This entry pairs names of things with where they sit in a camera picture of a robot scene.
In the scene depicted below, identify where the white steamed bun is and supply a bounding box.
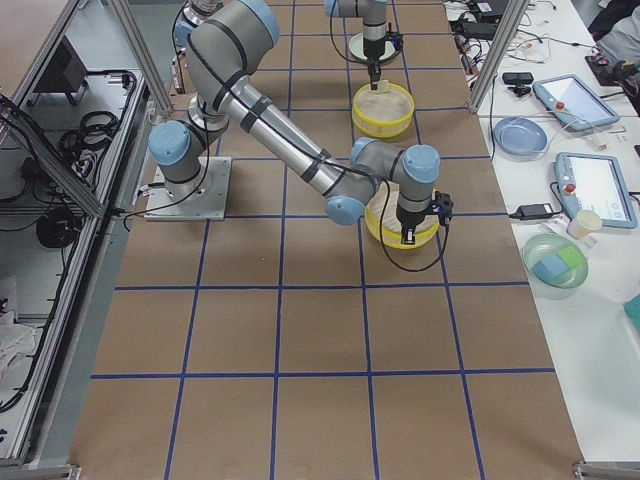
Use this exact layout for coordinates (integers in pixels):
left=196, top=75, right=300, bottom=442
left=371, top=80, right=390, bottom=94

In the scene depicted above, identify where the blue plate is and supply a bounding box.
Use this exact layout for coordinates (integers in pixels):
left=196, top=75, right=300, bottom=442
left=493, top=117, right=548, bottom=158

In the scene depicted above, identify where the near teach pendant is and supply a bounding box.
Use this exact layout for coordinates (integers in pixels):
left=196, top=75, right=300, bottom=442
left=554, top=152, right=638, bottom=229

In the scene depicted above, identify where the light green plate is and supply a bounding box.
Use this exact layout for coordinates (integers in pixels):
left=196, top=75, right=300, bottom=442
left=348, top=33, right=399, bottom=64

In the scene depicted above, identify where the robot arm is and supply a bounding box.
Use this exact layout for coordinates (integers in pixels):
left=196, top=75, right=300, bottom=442
left=148, top=1, right=453, bottom=245
left=324, top=0, right=404, bottom=91

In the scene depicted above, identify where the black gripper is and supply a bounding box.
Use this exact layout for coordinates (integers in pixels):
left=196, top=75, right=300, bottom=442
left=363, top=31, right=403, bottom=91
left=396, top=190, right=454, bottom=246

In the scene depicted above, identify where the teach pendant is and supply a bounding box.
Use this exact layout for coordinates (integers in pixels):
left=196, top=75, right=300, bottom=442
left=532, top=74, right=620, bottom=131
left=554, top=152, right=638, bottom=229

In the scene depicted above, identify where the white crumpled cloth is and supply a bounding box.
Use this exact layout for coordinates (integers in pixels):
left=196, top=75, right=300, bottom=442
left=0, top=279, right=39, bottom=396

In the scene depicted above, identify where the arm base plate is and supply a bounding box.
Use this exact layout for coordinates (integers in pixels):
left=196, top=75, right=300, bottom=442
left=144, top=156, right=232, bottom=221

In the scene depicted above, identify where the far teach pendant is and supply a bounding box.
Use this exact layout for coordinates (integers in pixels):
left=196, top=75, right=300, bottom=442
left=532, top=74, right=620, bottom=131

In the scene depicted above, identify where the green bowl with sponges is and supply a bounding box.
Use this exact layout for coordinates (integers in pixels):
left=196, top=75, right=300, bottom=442
left=522, top=233, right=589, bottom=299

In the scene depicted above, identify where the black webcam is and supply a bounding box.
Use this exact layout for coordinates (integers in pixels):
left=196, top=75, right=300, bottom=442
left=502, top=72, right=534, bottom=98

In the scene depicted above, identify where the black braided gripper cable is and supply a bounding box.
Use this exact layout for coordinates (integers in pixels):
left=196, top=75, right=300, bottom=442
left=378, top=179, right=451, bottom=274

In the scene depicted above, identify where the aluminium frame post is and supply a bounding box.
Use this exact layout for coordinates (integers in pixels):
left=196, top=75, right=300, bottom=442
left=468, top=0, right=528, bottom=114

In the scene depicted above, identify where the black power adapter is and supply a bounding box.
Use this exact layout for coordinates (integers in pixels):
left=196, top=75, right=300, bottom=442
left=508, top=203, right=561, bottom=221

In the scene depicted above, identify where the paper cup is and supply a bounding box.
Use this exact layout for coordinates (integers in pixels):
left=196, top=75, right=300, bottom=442
left=566, top=210, right=603, bottom=239

